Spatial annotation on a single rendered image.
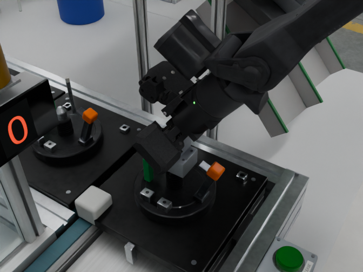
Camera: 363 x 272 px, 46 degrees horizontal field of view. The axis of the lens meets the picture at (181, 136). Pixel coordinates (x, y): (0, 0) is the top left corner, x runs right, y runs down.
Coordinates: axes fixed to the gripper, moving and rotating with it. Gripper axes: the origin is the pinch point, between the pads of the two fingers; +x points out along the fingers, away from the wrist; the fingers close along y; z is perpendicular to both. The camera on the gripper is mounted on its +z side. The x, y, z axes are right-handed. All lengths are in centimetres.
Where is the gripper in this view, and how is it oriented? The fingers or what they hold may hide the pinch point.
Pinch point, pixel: (168, 134)
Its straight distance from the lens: 65.3
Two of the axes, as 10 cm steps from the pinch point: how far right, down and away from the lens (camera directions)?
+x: -5.1, 3.8, 7.7
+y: -5.5, 5.4, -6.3
